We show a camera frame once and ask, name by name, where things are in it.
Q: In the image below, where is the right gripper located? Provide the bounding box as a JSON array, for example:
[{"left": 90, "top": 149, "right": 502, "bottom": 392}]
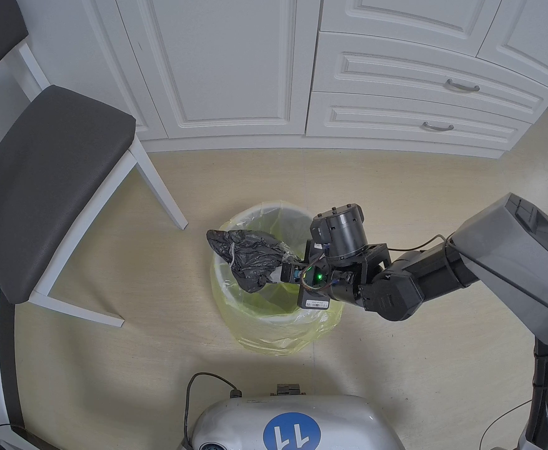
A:
[{"left": 297, "top": 269, "right": 367, "bottom": 312}]

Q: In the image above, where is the yellow plastic bag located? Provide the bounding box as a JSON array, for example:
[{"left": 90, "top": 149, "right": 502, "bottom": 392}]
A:
[{"left": 208, "top": 199, "right": 347, "bottom": 356}]

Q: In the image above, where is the black plastic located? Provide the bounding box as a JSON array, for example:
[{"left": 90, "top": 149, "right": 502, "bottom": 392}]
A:
[{"left": 207, "top": 229, "right": 303, "bottom": 294}]

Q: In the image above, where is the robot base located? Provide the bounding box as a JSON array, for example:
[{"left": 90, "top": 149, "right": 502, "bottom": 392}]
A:
[{"left": 178, "top": 382, "right": 406, "bottom": 450}]

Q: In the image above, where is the white trash bin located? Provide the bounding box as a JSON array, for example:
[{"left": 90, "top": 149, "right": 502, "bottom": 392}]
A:
[{"left": 212, "top": 202, "right": 340, "bottom": 346}]

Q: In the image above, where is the white wardrobe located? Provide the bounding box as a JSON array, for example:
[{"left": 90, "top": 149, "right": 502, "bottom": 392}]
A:
[{"left": 74, "top": 0, "right": 548, "bottom": 159}]

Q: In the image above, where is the white chair grey seat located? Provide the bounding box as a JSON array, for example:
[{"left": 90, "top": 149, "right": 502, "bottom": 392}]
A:
[{"left": 0, "top": 0, "right": 189, "bottom": 328}]

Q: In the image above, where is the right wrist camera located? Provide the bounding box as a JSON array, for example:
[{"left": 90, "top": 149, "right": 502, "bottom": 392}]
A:
[{"left": 295, "top": 213, "right": 335, "bottom": 295}]

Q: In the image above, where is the black cable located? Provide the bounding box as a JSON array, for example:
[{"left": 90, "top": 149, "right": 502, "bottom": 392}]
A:
[
  {"left": 184, "top": 372, "right": 243, "bottom": 450},
  {"left": 482, "top": 399, "right": 537, "bottom": 450},
  {"left": 0, "top": 421, "right": 26, "bottom": 440},
  {"left": 389, "top": 233, "right": 457, "bottom": 253}
]

